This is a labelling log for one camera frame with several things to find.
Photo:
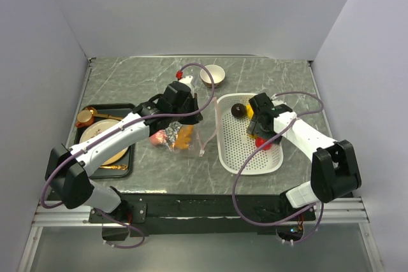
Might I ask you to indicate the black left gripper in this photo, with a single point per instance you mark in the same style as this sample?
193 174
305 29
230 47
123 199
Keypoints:
192 120

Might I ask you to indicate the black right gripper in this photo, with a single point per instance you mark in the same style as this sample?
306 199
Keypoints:
254 128

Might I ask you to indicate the yellow lemon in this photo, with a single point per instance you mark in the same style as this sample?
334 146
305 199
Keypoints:
250 112

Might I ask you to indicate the dark purple mangosteen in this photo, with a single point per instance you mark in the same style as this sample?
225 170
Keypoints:
239 110

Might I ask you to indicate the orange ginger root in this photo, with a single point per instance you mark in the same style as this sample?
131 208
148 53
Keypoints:
184 137

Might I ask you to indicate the clear zip top bag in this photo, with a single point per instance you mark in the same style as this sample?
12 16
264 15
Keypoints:
203 132

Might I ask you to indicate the pink peach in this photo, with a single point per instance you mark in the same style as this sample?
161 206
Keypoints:
159 138

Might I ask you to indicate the dark green avocado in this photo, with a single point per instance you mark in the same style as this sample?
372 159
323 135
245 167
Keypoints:
172 131

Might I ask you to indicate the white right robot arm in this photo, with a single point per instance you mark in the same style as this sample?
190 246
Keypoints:
334 171

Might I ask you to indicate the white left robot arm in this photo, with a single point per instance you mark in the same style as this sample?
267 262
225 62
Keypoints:
69 169

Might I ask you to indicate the white perforated plastic basket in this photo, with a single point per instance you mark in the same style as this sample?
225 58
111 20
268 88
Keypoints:
235 145

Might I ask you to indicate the white ceramic bowl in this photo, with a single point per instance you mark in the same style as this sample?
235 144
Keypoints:
218 75

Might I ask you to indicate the black rectangular tray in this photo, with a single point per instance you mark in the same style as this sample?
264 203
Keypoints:
120 110

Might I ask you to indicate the gold fork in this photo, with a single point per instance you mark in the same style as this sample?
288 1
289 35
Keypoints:
120 167

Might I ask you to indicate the gold spoon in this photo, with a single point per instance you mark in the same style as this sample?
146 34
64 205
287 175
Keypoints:
96 113

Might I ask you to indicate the small brown cup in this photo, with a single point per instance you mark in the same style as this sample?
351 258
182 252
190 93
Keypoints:
85 118

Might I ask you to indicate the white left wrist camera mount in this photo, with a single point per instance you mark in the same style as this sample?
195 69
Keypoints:
186 80

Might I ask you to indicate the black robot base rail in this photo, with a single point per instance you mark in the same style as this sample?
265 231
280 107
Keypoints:
200 214

